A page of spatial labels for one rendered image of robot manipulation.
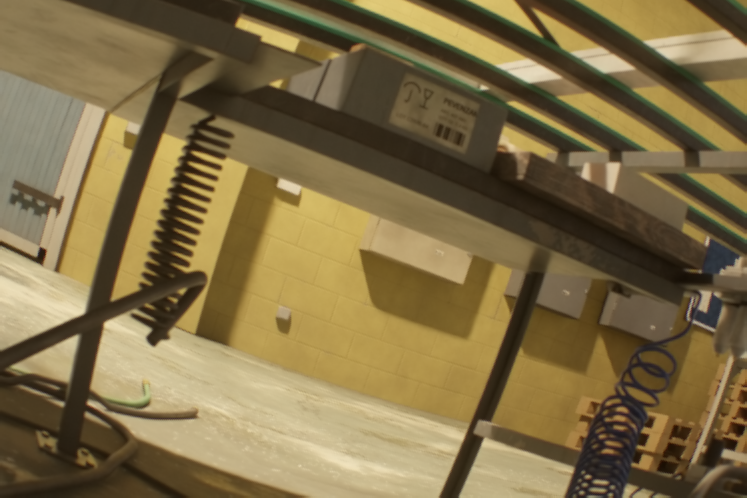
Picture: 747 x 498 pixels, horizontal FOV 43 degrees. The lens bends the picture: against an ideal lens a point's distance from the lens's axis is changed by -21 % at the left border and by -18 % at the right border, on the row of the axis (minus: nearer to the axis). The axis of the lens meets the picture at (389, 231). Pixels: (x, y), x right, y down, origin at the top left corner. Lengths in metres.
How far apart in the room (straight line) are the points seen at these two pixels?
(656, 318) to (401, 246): 2.39
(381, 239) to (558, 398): 2.04
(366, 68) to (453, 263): 6.33
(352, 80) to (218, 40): 0.48
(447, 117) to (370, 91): 0.12
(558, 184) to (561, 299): 6.70
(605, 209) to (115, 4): 0.86
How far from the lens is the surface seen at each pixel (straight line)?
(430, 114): 1.53
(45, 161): 7.14
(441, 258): 7.76
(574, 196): 1.56
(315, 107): 1.46
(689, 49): 1.65
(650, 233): 1.65
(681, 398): 9.51
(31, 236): 7.15
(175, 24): 1.04
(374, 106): 1.50
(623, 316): 8.62
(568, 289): 8.27
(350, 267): 7.72
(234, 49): 1.05
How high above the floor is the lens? 0.32
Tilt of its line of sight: 6 degrees up
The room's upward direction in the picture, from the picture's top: 19 degrees clockwise
